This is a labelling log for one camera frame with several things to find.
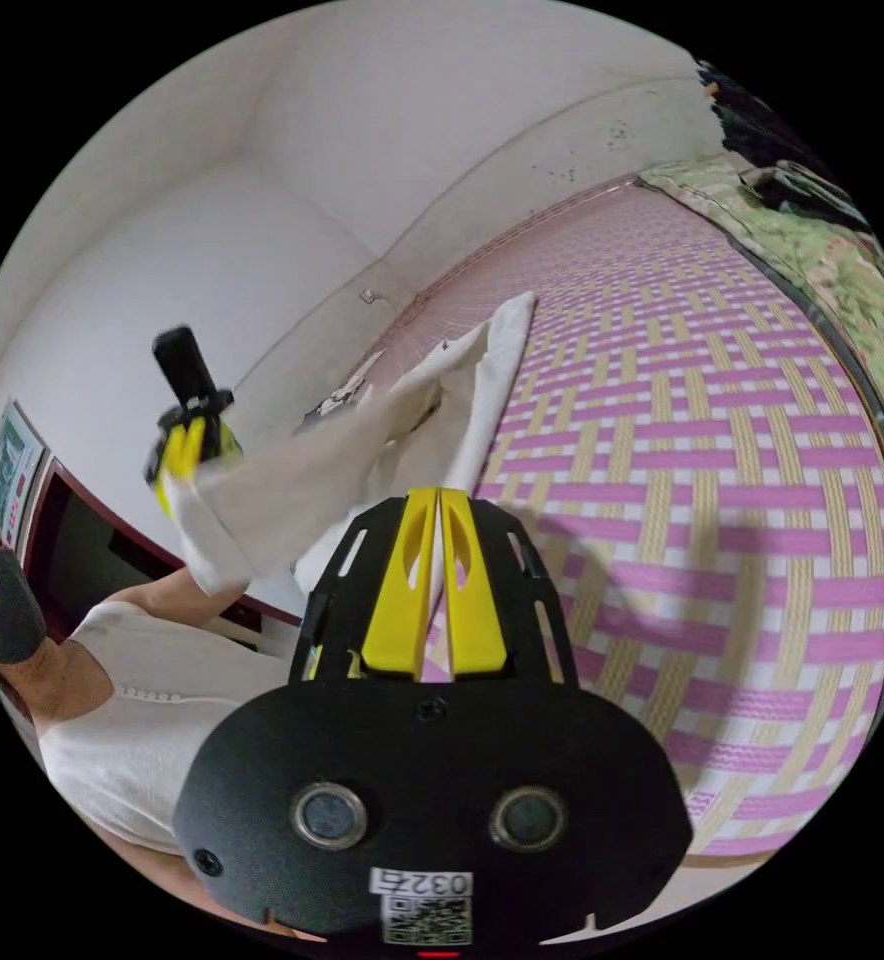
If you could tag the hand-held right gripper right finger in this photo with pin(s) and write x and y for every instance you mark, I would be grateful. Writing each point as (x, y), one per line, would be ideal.
(472, 615)

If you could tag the bed with pink woven mat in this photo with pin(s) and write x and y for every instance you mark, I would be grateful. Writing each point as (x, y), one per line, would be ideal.
(697, 525)

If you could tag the person's left forearm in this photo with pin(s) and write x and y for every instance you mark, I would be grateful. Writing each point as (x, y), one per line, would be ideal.
(158, 596)

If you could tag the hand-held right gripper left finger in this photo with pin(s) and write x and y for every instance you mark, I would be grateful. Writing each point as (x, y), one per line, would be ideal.
(393, 600)

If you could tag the white long-sleeve shirt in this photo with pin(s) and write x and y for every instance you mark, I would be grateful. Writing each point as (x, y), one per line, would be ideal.
(314, 480)

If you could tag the wall calendar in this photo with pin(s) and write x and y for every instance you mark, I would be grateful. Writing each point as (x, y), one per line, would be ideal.
(8, 465)

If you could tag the pile of clothes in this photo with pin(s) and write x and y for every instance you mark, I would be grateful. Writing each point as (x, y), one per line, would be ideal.
(779, 142)

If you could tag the person's body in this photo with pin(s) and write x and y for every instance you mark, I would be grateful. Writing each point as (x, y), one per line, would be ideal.
(119, 720)

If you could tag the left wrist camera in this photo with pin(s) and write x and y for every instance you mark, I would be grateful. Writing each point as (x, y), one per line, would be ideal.
(184, 364)

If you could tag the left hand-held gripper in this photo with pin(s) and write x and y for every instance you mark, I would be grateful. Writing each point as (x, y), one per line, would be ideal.
(221, 442)

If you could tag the black and white garment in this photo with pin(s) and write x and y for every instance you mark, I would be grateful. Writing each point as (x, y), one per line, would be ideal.
(335, 401)

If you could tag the dark red framed window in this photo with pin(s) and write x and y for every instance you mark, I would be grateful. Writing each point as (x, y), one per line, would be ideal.
(89, 551)

